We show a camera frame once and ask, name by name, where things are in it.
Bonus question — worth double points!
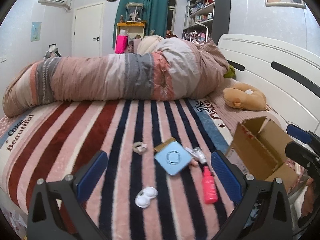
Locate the pink spray bottle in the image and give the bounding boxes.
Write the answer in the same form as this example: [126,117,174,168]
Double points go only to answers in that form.
[202,166,218,204]

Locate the light blue square case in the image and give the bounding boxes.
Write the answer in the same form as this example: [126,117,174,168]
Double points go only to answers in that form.
[155,141,193,176]

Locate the clear tape roll with dispenser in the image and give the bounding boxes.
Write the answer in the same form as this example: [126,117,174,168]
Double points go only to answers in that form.
[132,141,147,155]

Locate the gold rectangular box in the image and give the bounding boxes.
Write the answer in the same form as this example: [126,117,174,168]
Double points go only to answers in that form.
[154,137,176,152]

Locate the clear bottle pink cap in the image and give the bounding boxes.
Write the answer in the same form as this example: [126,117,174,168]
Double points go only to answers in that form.
[189,159,199,167]

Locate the brown cardboard box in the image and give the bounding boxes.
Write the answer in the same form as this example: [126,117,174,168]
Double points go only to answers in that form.
[226,116,298,193]

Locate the white bed headboard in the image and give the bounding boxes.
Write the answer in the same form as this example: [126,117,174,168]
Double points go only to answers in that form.
[218,34,319,134]

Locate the pink ribbed pillow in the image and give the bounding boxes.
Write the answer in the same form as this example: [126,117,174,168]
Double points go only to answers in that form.
[208,79,287,135]

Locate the orange plush toy pillow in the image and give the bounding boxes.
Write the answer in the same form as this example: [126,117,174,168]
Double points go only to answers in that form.
[222,82,267,111]

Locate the striped plush bed blanket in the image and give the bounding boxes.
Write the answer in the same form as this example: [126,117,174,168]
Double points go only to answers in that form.
[1,99,234,239]

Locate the green plush toy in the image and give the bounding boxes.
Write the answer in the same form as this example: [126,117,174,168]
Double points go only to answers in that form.
[223,65,235,79]

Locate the rolled striped quilt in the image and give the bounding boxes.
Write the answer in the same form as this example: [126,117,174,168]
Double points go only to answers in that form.
[2,37,229,117]

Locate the pink gift bag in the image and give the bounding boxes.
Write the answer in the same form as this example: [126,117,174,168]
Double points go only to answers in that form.
[115,35,128,54]

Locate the cream knot cushion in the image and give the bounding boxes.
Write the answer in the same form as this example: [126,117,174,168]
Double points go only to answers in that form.
[137,35,164,55]

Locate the black bookshelf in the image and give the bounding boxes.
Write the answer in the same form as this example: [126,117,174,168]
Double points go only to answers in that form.
[182,0,231,44]

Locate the yellow small cabinet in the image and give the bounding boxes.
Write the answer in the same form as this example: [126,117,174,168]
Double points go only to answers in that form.
[116,22,145,39]

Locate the white door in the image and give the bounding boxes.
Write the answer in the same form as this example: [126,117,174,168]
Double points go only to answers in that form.
[72,3,104,57]

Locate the glass display case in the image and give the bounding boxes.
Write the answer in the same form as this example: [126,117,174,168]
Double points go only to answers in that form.
[125,2,144,23]

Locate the teal curtain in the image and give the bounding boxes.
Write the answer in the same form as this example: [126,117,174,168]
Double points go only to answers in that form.
[115,0,169,37]

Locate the blue wall poster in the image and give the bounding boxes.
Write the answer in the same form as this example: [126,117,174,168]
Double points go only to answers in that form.
[30,22,42,42]

